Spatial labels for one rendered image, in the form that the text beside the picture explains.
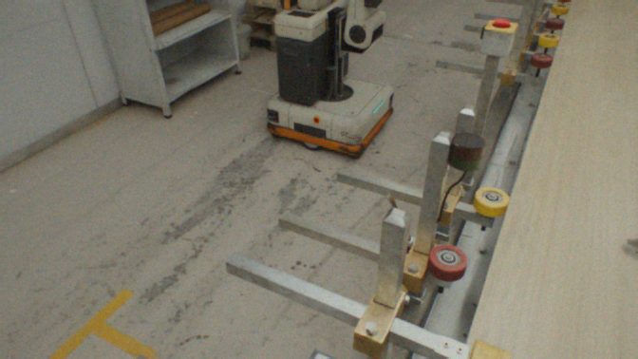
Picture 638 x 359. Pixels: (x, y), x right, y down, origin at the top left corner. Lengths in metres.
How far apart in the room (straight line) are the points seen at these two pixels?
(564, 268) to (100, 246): 2.08
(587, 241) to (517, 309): 0.28
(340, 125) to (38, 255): 1.71
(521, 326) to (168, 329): 1.49
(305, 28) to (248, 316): 1.55
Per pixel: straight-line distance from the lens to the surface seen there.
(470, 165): 0.89
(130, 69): 3.56
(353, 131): 2.74
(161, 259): 2.36
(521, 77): 2.12
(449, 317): 1.28
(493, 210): 1.18
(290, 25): 2.72
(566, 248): 1.14
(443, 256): 1.02
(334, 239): 1.09
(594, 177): 1.40
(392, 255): 0.74
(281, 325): 2.00
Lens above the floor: 1.62
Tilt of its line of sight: 37 degrees down
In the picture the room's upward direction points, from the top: straight up
